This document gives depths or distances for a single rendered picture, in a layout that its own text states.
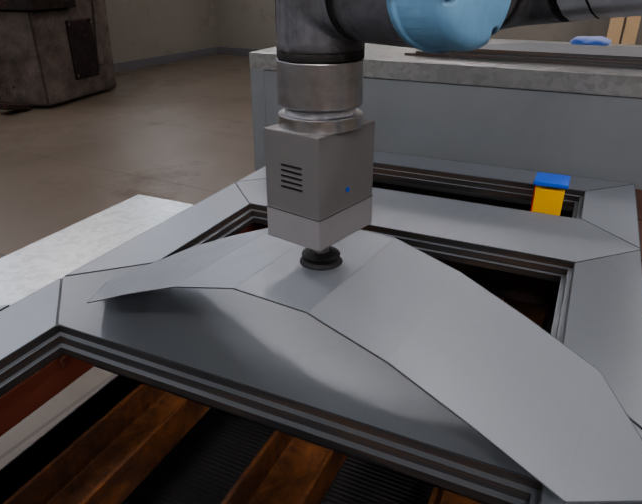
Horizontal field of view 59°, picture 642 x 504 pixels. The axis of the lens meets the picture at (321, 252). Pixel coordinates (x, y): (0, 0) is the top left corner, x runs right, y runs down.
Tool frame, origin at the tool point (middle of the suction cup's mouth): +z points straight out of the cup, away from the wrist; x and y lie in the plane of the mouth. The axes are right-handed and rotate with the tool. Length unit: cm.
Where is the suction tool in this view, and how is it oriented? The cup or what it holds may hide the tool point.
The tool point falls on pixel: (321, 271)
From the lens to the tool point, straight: 57.5
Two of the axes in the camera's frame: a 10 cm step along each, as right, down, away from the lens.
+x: 7.8, 2.7, -5.6
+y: -6.2, 3.5, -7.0
